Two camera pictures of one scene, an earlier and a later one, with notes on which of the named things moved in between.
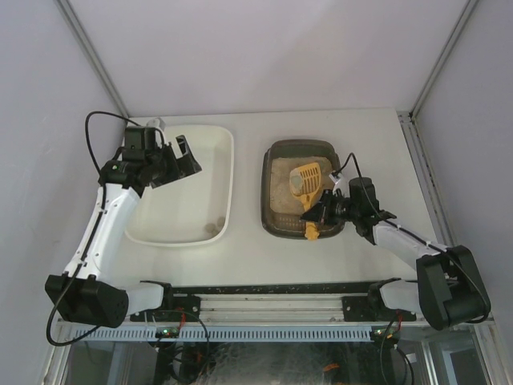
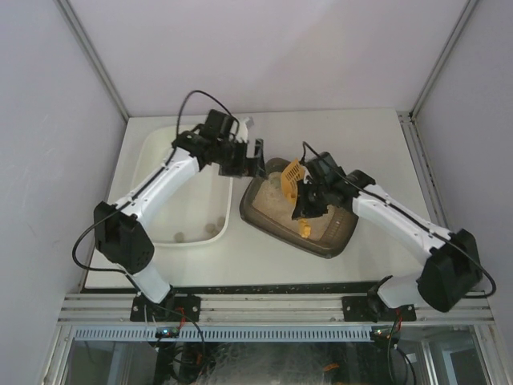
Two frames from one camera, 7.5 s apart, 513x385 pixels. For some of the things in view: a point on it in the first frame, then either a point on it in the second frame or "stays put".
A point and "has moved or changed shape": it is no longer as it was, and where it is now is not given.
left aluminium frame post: x=70 y=17 stays put
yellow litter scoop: x=304 y=182 has moved or changed shape
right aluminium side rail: x=434 y=223 stays put
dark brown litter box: x=281 y=208 has moved or changed shape
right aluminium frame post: x=469 y=6 stays put
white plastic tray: x=194 y=209 stays put
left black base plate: x=175 y=308 stays put
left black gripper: x=169 y=165 -> x=242 y=159
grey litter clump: x=296 y=180 -> x=179 y=237
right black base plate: x=369 y=309 stays put
